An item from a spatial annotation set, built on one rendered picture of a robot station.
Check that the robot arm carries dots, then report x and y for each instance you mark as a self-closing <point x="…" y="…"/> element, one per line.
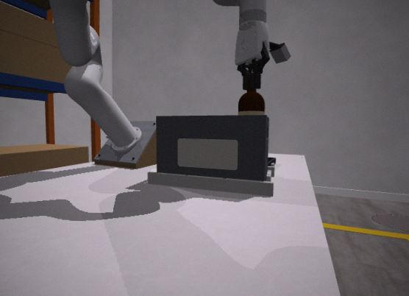
<point x="82" y="84"/>

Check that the dark brown glass bottle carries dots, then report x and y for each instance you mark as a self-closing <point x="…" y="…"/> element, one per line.
<point x="251" y="103"/>

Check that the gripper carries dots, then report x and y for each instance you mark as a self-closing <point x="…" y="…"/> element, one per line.
<point x="252" y="40"/>

